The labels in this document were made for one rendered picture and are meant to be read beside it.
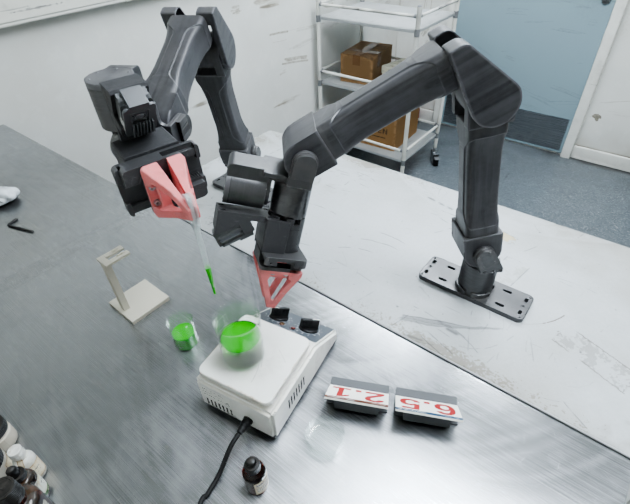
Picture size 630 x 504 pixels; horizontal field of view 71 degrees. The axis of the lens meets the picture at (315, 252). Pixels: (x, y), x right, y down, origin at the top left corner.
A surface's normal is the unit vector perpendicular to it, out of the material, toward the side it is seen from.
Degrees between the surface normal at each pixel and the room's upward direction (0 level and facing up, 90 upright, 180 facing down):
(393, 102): 88
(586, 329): 0
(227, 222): 75
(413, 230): 0
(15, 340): 0
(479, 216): 80
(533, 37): 90
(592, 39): 90
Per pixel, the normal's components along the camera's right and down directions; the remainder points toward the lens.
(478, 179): 0.04, 0.65
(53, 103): 0.79, 0.38
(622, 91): -0.62, 0.52
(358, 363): -0.04, -0.76
